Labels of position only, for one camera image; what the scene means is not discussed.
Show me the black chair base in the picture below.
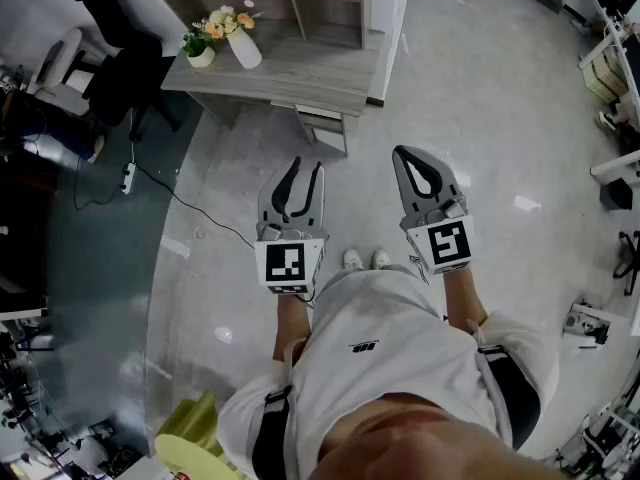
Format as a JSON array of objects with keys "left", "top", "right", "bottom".
[{"left": 612, "top": 230, "right": 640, "bottom": 298}]

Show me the yellow green chair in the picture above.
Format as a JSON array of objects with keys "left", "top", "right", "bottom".
[{"left": 153, "top": 390, "right": 242, "bottom": 480}]

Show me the black office chair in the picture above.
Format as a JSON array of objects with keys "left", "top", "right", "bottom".
[{"left": 70, "top": 0, "right": 182, "bottom": 143}]

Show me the grey floor device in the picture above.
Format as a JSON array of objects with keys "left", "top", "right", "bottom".
[{"left": 562, "top": 300, "right": 613, "bottom": 350}]

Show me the white office chair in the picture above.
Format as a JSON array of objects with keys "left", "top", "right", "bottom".
[{"left": 26, "top": 26, "right": 101, "bottom": 105}]

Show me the grey wooden desk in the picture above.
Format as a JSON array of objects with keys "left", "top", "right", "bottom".
[{"left": 159, "top": 16, "right": 382, "bottom": 159}]

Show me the person's left forearm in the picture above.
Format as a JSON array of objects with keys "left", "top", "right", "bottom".
[{"left": 272, "top": 291, "right": 314, "bottom": 362}]

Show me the black power cable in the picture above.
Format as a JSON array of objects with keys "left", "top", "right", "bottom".
[{"left": 73, "top": 145, "right": 257, "bottom": 250}]

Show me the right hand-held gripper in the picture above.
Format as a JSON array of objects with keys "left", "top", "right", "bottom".
[{"left": 391, "top": 144, "right": 475, "bottom": 277}]

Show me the white metal rack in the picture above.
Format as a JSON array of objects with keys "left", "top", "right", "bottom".
[{"left": 553, "top": 401, "right": 640, "bottom": 475}]

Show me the person's white shirt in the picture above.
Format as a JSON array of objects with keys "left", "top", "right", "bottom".
[{"left": 216, "top": 266, "right": 560, "bottom": 480}]

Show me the person's right forearm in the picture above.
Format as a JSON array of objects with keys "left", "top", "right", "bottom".
[{"left": 441, "top": 266, "right": 489, "bottom": 330}]

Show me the white vase with yellow flowers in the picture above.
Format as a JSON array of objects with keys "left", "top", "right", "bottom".
[{"left": 192, "top": 4, "right": 264, "bottom": 71}]

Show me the small black box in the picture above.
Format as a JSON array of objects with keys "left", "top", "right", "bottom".
[{"left": 598, "top": 176, "right": 636, "bottom": 213}]

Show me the small green plant white pot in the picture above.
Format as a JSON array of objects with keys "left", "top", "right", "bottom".
[{"left": 181, "top": 31, "right": 218, "bottom": 69}]

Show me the person's chin and neck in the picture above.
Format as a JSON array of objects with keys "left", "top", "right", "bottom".
[{"left": 308, "top": 391, "right": 572, "bottom": 480}]

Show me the white plastic bar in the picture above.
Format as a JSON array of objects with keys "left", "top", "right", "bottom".
[{"left": 588, "top": 149, "right": 640, "bottom": 180}]

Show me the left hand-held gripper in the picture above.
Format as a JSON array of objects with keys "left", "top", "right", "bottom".
[{"left": 254, "top": 155, "right": 331, "bottom": 297}]

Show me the stack of pale yellow boxes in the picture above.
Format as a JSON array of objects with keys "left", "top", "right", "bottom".
[{"left": 583, "top": 46, "right": 629, "bottom": 105}]

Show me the black shoulder strap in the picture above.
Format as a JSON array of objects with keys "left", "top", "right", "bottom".
[
  {"left": 476, "top": 344, "right": 543, "bottom": 451},
  {"left": 251, "top": 384, "right": 294, "bottom": 480}
]

